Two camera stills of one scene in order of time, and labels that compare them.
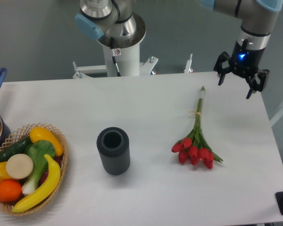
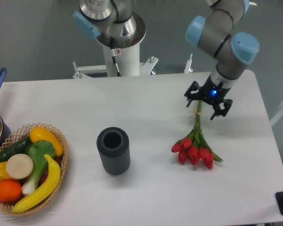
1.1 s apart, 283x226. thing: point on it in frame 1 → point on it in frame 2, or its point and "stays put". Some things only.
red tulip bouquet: x=195 y=147 stays put
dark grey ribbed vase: x=113 y=144 stays put
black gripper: x=245 y=61 → x=212 y=93
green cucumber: x=19 y=148 stays put
